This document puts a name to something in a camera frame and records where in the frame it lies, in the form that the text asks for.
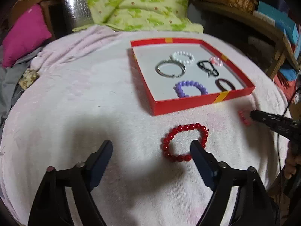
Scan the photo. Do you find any pink clear bead bracelet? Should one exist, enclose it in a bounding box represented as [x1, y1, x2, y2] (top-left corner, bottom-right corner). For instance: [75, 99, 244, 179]
[209, 56, 224, 67]

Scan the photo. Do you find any white bead bracelet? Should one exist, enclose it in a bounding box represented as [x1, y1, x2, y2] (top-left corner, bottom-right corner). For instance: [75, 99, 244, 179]
[171, 50, 196, 65]

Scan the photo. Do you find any person's right hand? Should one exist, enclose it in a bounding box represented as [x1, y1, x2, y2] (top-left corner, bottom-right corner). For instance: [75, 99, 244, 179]
[284, 141, 301, 179]

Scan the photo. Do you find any black hair clip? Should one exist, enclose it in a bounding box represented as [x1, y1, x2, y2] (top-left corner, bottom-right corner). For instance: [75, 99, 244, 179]
[196, 60, 219, 78]

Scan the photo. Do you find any red shallow tray box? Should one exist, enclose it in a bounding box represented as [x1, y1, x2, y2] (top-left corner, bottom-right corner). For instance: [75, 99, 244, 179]
[131, 38, 255, 116]

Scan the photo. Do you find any teal cardboard box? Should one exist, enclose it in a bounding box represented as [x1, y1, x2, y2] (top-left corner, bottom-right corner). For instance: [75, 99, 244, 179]
[257, 1, 299, 45]

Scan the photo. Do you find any small patterned fabric pouch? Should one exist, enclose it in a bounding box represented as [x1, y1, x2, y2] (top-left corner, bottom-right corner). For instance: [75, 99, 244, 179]
[18, 68, 39, 90]

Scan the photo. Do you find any wooden side table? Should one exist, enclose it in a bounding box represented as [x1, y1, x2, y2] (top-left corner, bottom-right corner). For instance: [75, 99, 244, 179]
[192, 0, 300, 79]

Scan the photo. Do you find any grey bed sheet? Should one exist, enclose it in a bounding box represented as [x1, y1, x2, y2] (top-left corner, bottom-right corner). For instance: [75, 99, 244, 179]
[1, 47, 43, 134]

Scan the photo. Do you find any silver metal bangle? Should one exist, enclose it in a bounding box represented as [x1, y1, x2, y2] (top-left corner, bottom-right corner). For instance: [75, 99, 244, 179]
[155, 59, 186, 79]

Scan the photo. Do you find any white patterned tissue box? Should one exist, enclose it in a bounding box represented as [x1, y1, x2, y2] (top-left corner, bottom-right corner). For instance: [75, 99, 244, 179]
[252, 11, 275, 27]

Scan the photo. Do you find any magenta pillow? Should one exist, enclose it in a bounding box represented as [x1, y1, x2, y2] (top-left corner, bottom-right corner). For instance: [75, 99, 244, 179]
[2, 4, 52, 68]

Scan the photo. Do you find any green clover pattern quilt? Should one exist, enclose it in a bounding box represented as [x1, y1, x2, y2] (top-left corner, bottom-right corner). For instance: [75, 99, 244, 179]
[86, 0, 203, 33]

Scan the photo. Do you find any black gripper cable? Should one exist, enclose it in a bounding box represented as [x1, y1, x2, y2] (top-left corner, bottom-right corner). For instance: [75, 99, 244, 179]
[275, 91, 301, 217]

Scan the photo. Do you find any dark red bead bracelet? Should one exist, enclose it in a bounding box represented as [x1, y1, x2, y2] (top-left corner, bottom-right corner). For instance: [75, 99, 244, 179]
[161, 122, 209, 163]

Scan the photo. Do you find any small pink bead bracelet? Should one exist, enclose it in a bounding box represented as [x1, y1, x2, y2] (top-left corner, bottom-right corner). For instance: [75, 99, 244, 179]
[238, 109, 256, 127]

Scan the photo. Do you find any purple bead bracelet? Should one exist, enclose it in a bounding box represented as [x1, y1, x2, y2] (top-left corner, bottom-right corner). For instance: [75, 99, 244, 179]
[173, 79, 209, 99]

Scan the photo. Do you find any dark maroon hair tie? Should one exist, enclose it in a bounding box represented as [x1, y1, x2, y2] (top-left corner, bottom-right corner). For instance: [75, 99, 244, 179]
[214, 77, 237, 92]

